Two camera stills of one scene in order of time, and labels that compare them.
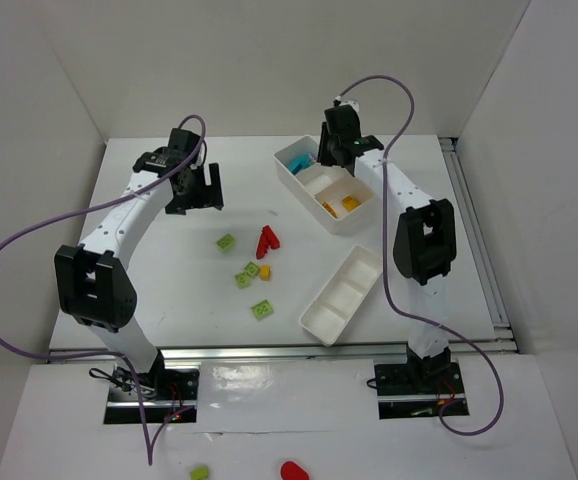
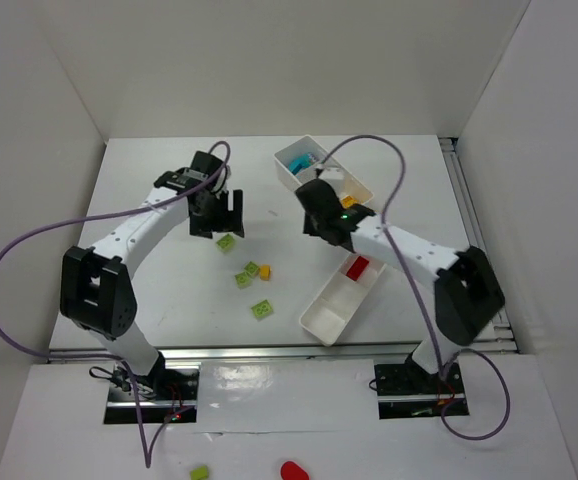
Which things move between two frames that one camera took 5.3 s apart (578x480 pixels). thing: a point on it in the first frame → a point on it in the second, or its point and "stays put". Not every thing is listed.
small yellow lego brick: (265, 272) stays put
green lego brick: (262, 309) stays put
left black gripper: (201, 196) → (220, 215)
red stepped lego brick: (267, 239) → (357, 268)
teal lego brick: (302, 162) stays put
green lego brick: (225, 241) stays put
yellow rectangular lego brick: (350, 203) stays put
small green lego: (242, 280) stays put
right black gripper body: (333, 151) → (322, 232)
